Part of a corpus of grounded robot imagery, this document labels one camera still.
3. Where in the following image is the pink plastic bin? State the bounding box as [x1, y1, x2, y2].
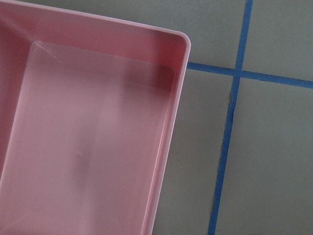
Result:
[0, 0, 191, 235]

